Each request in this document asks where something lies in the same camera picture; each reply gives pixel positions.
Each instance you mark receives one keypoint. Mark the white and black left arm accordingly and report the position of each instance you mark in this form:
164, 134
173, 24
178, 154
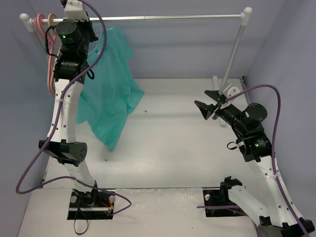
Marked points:
71, 61

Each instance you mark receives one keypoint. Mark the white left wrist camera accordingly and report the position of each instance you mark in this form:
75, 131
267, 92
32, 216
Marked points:
74, 10

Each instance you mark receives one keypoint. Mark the teal t shirt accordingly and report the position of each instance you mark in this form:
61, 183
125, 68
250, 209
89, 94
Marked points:
107, 100

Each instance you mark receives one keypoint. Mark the tan wooden hanger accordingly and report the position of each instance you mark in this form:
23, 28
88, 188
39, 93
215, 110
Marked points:
52, 38

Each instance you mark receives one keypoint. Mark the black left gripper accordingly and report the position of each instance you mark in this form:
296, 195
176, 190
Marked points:
88, 28

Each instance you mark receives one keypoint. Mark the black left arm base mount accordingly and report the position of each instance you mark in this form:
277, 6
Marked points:
96, 206

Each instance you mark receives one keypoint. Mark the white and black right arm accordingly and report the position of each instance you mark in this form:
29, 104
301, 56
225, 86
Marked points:
279, 217

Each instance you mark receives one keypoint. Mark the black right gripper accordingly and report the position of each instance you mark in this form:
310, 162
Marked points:
217, 108

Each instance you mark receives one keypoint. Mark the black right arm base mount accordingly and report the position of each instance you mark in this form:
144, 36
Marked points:
217, 202

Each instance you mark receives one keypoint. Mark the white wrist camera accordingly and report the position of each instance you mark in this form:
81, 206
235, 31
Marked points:
74, 10
228, 91

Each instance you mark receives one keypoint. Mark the pink plastic hanger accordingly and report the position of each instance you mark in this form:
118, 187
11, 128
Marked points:
40, 29

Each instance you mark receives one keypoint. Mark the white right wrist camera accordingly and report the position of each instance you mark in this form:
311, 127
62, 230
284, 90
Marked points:
228, 91

